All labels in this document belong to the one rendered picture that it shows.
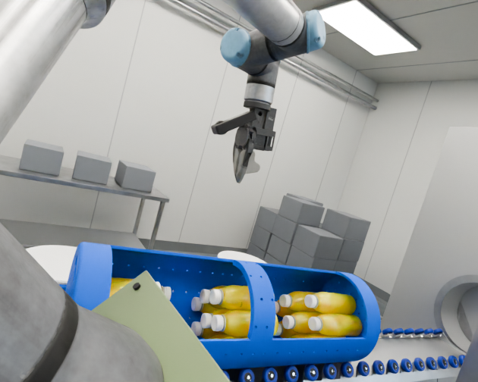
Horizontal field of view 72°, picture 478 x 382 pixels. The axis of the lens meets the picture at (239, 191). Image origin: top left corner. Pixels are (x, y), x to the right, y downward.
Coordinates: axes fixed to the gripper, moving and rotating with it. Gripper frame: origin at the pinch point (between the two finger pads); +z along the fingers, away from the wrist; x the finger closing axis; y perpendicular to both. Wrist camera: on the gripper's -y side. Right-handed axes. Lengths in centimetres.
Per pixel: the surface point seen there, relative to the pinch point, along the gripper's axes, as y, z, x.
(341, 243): 240, 80, 194
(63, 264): -39, 38, 31
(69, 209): -42, 95, 324
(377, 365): 58, 55, -12
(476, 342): 66, 33, -33
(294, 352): 18.0, 42.5, -15.9
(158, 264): -14.9, 28.0, 8.9
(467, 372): 65, 42, -34
